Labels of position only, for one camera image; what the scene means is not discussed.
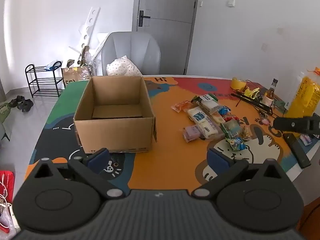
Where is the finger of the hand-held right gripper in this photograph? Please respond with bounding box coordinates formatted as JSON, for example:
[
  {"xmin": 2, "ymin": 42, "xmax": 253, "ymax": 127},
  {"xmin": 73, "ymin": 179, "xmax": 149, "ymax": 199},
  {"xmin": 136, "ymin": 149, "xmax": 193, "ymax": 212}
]
[{"xmin": 273, "ymin": 115, "xmax": 313, "ymax": 133}]

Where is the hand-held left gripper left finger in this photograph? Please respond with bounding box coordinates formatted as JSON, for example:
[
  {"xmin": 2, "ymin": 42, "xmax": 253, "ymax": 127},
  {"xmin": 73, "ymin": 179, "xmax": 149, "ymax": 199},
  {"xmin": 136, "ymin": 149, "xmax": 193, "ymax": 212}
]
[{"xmin": 25, "ymin": 148, "xmax": 125, "ymax": 200}]

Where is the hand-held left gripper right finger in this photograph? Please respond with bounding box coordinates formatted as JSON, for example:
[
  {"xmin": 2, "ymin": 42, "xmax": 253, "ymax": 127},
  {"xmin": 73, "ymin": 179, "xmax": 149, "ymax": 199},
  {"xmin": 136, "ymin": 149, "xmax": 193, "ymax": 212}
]
[{"xmin": 191, "ymin": 148, "xmax": 292, "ymax": 200}]

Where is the orange rice cracker packet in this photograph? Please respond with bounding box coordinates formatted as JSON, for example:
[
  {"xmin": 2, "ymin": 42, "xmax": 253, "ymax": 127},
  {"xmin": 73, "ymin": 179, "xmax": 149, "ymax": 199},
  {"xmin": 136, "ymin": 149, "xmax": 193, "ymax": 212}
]
[{"xmin": 171, "ymin": 100, "xmax": 192, "ymax": 113}]

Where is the small pale packet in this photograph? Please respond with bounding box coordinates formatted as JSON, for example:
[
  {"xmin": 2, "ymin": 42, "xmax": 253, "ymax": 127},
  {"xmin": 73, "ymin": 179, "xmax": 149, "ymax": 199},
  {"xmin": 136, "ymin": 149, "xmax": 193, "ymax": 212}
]
[{"xmin": 299, "ymin": 134, "xmax": 313, "ymax": 145}]

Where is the blue green snack packet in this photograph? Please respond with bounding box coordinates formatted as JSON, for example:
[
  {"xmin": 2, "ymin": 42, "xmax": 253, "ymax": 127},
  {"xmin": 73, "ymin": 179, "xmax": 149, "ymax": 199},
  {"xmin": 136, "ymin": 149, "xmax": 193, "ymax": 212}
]
[{"xmin": 226, "ymin": 137, "xmax": 247, "ymax": 152}]

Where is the yellow plastic bag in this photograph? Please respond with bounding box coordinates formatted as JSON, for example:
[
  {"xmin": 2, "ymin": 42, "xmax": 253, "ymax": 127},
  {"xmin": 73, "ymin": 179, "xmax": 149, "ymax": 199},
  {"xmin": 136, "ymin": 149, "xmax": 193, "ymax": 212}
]
[{"xmin": 286, "ymin": 67, "xmax": 320, "ymax": 118}]

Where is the large white snack packet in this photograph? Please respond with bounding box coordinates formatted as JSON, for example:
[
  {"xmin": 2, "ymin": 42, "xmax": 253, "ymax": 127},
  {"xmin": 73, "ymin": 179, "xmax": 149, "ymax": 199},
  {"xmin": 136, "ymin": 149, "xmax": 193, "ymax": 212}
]
[{"xmin": 197, "ymin": 117, "xmax": 225, "ymax": 140}]

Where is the amber glass bottle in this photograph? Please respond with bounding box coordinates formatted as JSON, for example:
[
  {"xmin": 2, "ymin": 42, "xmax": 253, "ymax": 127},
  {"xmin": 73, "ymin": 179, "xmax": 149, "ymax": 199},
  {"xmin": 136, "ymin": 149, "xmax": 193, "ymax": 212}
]
[{"xmin": 262, "ymin": 78, "xmax": 278, "ymax": 107}]

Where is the purple snack packet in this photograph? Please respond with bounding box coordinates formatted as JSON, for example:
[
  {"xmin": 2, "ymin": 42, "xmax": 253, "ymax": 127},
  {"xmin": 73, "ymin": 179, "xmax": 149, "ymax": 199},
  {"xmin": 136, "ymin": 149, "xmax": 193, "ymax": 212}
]
[{"xmin": 182, "ymin": 125, "xmax": 204, "ymax": 143}]

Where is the pale yellow snack packet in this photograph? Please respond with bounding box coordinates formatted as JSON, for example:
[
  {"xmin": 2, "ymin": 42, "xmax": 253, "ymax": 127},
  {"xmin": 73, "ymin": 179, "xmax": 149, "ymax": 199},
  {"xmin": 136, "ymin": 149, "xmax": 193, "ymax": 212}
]
[{"xmin": 210, "ymin": 112, "xmax": 225, "ymax": 125}]

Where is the black folded tripod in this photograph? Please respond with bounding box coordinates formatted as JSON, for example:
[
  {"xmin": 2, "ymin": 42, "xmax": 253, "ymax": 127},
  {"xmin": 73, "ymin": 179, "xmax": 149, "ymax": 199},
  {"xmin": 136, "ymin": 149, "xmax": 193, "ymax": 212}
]
[{"xmin": 230, "ymin": 93, "xmax": 274, "ymax": 114}]

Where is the cartoon printed table mat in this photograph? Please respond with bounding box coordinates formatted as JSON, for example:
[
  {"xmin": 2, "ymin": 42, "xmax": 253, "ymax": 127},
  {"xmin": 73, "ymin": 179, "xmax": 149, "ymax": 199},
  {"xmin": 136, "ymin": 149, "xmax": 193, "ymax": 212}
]
[{"xmin": 24, "ymin": 75, "xmax": 320, "ymax": 198}]

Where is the white blue snack packet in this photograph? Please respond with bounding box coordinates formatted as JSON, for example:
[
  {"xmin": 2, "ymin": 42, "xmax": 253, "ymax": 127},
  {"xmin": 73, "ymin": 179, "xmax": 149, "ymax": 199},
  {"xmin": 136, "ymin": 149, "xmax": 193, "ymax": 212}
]
[{"xmin": 187, "ymin": 106, "xmax": 209, "ymax": 124}]

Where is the small blue snack packet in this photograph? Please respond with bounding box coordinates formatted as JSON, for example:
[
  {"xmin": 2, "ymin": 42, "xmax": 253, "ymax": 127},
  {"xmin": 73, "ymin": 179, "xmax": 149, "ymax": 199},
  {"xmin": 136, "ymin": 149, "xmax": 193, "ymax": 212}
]
[{"xmin": 217, "ymin": 106, "xmax": 231, "ymax": 117}]

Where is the yellow clip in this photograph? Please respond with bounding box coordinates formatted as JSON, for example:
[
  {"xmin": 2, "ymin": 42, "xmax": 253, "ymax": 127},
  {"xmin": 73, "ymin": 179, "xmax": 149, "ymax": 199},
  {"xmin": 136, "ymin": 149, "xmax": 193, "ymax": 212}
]
[{"xmin": 244, "ymin": 86, "xmax": 260, "ymax": 97}]

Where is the green white snack packet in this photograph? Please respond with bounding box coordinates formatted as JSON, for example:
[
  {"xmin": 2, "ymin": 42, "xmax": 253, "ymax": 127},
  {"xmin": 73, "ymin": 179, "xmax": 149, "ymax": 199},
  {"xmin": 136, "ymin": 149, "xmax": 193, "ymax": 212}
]
[{"xmin": 192, "ymin": 94, "xmax": 220, "ymax": 113}]

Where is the yellow tape roll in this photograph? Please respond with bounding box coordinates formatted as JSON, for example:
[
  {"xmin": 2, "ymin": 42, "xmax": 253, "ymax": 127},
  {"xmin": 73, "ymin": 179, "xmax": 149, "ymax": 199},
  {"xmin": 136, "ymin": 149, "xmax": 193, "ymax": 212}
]
[{"xmin": 230, "ymin": 77, "xmax": 247, "ymax": 90}]

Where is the brown printed cardboard box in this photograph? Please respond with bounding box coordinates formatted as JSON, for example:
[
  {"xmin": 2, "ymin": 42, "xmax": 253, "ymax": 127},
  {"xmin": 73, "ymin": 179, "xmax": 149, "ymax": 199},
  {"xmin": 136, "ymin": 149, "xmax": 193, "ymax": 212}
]
[{"xmin": 61, "ymin": 66, "xmax": 93, "ymax": 89}]

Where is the dark sandal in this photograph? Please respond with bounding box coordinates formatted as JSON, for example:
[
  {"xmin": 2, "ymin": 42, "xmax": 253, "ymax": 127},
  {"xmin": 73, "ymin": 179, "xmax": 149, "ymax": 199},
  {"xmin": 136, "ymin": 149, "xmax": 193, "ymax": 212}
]
[
  {"xmin": 17, "ymin": 99, "xmax": 34, "ymax": 112},
  {"xmin": 9, "ymin": 95, "xmax": 25, "ymax": 108}
]

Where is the red bag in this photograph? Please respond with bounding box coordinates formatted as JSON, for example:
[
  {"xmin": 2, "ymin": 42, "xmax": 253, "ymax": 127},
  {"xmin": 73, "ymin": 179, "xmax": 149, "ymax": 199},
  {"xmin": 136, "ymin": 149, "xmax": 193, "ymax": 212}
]
[{"xmin": 0, "ymin": 170, "xmax": 15, "ymax": 233}]

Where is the white dotted pillow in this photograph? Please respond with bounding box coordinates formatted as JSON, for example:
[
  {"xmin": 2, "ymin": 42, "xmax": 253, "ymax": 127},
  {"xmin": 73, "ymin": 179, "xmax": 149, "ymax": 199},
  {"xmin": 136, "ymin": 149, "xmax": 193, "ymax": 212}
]
[{"xmin": 106, "ymin": 56, "xmax": 143, "ymax": 76}]

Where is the clear plastic wrap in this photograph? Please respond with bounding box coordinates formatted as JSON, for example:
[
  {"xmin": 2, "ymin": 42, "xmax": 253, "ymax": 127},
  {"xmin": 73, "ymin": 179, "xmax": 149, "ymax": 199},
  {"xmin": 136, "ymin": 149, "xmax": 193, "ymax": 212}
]
[{"xmin": 84, "ymin": 51, "xmax": 97, "ymax": 77}]

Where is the black shoe rack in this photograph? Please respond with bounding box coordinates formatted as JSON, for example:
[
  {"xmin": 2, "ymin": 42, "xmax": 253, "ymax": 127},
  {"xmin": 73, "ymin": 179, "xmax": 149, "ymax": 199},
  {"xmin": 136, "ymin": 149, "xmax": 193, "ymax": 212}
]
[{"xmin": 25, "ymin": 61, "xmax": 64, "ymax": 98}]

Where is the blue slipper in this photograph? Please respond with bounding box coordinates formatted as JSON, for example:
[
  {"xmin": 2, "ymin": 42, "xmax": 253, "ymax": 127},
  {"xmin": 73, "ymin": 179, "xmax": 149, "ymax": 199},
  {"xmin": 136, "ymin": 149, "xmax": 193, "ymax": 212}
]
[{"xmin": 45, "ymin": 61, "xmax": 62, "ymax": 71}]

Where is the grey armchair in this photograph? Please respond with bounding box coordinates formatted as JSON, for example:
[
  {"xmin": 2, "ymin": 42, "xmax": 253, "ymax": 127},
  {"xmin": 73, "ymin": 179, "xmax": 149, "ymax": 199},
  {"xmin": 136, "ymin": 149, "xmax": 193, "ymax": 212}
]
[{"xmin": 101, "ymin": 31, "xmax": 161, "ymax": 77}]

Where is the grey door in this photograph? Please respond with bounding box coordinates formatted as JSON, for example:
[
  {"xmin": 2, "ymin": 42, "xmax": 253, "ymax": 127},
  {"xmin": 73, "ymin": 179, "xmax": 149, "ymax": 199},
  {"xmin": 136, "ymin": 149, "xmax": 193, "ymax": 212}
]
[{"xmin": 132, "ymin": 0, "xmax": 200, "ymax": 75}]

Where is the white foam board with holes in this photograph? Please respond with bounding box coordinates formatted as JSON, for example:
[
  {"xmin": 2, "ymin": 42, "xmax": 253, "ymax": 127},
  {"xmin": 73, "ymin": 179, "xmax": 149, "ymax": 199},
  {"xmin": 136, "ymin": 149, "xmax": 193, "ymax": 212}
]
[{"xmin": 77, "ymin": 6, "xmax": 101, "ymax": 65}]

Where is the pink keychain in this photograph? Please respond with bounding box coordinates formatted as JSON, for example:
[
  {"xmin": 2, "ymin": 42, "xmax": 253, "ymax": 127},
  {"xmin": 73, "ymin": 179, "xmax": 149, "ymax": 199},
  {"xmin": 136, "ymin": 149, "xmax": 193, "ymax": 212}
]
[{"xmin": 259, "ymin": 112, "xmax": 272, "ymax": 125}]

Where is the black door handle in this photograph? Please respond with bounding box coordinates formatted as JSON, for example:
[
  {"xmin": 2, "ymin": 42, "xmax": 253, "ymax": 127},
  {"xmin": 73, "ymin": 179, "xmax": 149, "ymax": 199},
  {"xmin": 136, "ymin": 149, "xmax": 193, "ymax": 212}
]
[{"xmin": 138, "ymin": 10, "xmax": 151, "ymax": 27}]

